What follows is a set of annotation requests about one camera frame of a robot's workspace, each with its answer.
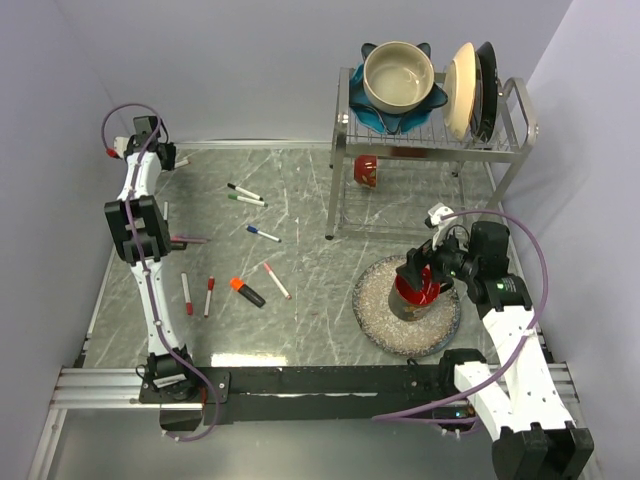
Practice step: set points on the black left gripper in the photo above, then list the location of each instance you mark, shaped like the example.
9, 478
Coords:
170, 153

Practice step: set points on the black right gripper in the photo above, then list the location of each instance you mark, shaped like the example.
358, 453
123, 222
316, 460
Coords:
427, 253

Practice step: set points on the orange and black highlighter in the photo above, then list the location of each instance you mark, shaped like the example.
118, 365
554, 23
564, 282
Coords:
247, 292

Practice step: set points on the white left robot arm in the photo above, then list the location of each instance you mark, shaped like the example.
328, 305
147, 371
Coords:
141, 238

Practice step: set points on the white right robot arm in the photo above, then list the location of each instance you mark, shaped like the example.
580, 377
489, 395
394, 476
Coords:
533, 434

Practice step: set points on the purple pen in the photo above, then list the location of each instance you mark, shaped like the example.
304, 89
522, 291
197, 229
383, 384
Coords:
189, 240

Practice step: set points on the black and red mug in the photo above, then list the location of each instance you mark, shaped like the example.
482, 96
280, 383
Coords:
411, 305

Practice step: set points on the black capped white marker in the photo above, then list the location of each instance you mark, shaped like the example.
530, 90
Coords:
244, 192

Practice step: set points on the green capped white marker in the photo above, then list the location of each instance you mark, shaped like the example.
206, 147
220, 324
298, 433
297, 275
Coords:
247, 200

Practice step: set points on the speckled grey plate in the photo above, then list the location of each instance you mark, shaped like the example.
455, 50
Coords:
429, 329

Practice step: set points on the steel dish rack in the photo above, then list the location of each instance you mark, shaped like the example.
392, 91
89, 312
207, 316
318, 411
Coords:
423, 167

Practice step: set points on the blue capped white marker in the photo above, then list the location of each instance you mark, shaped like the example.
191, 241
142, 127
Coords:
256, 231

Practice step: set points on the small red cup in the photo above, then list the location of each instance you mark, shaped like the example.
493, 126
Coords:
365, 170

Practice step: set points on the red capped marker right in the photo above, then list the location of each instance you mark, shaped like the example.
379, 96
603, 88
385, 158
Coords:
208, 298

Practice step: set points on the red capped marker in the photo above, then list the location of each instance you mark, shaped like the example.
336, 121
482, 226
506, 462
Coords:
187, 294
208, 298

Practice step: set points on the red capped marker left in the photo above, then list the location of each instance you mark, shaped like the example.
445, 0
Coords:
187, 294

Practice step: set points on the pink capped white marker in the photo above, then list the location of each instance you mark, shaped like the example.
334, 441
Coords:
277, 281

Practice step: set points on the blue star-shaped bowl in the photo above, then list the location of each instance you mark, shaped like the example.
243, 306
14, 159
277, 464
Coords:
382, 122

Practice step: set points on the cream plate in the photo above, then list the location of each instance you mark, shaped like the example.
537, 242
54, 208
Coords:
460, 87

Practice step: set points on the black plate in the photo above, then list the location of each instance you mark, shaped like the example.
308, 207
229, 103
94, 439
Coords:
485, 105

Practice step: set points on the beige ceramic bowl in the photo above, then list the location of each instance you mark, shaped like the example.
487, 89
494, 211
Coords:
397, 76

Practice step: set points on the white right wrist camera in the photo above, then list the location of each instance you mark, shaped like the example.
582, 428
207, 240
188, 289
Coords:
437, 217

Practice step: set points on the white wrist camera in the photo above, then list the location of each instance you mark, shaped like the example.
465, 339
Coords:
437, 217
120, 149

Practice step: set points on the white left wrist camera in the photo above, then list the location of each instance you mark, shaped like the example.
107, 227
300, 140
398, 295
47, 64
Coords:
120, 149

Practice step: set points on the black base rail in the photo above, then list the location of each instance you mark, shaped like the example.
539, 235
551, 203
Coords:
310, 393

